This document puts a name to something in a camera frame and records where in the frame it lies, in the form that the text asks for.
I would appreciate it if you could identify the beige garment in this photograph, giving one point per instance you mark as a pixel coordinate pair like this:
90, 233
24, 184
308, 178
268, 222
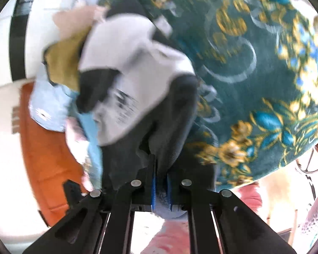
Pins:
70, 22

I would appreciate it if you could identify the mustard yellow knit sweater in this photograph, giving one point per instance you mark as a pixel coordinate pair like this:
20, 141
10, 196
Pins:
62, 58

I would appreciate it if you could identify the pink quilted blanket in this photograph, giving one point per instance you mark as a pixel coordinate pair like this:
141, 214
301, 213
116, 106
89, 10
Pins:
193, 236

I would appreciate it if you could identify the light blue daisy pillow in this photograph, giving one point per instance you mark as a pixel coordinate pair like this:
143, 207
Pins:
49, 103

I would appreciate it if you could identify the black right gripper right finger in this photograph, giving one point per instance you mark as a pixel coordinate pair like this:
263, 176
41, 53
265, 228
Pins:
239, 228

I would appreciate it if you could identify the black and white fleece jacket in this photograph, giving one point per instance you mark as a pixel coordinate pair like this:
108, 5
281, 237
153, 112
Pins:
142, 95

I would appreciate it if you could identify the folded pink floral garment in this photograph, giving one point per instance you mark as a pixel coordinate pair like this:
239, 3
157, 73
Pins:
78, 145

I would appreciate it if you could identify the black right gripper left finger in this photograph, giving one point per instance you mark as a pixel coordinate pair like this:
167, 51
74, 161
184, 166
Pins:
100, 222

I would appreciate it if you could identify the teal floral bed blanket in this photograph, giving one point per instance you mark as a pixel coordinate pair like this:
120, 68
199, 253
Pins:
256, 62

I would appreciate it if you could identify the white glossy wardrobe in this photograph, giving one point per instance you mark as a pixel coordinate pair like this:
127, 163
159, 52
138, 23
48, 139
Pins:
26, 28

